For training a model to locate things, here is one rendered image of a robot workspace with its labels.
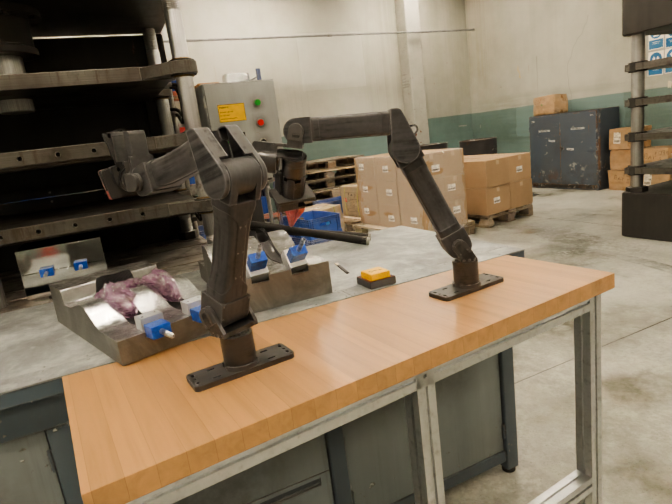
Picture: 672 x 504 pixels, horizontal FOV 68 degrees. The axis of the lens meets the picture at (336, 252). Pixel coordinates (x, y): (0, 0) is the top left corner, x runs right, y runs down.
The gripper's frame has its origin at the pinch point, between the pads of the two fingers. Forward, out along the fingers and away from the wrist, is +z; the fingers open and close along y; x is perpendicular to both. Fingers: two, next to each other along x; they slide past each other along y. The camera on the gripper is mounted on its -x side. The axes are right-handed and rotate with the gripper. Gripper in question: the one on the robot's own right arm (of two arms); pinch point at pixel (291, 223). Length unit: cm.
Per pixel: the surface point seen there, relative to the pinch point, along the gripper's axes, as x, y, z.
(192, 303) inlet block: 12.1, 28.7, 7.6
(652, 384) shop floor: 45, -154, 91
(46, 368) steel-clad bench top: 11, 61, 17
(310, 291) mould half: 10.5, -2.0, 15.5
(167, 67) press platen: -89, 12, -8
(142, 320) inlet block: 15.1, 39.9, 5.9
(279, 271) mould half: 6.6, 5.4, 9.5
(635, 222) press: -101, -375, 158
